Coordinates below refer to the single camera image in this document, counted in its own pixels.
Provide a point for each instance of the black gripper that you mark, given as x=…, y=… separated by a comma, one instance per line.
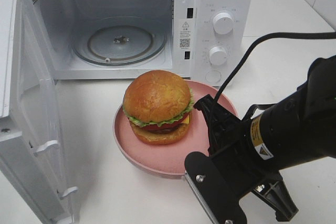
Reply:
x=233, y=153

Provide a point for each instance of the pink round plate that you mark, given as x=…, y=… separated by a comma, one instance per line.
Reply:
x=161, y=160

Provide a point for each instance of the round door release button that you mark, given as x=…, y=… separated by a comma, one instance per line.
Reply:
x=213, y=76

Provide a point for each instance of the burger with lettuce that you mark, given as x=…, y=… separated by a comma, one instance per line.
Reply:
x=158, y=105

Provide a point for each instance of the white microwave door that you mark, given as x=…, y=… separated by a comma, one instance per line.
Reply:
x=32, y=147

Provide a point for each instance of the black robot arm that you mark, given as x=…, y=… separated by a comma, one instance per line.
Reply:
x=301, y=128

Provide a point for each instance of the lower white microwave knob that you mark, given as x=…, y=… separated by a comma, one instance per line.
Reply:
x=218, y=55

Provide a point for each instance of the white microwave knob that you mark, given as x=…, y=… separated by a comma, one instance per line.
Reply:
x=218, y=55
x=223, y=23

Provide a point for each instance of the upper white microwave knob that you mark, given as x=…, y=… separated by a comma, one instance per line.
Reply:
x=223, y=23

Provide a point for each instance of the white warning label sticker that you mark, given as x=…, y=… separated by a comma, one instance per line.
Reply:
x=185, y=33

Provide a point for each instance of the glass microwave turntable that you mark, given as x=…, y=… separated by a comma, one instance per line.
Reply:
x=120, y=40

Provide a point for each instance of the white microwave oven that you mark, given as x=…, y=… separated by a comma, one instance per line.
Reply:
x=62, y=17

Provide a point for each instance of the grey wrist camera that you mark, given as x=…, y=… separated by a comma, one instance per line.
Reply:
x=213, y=193

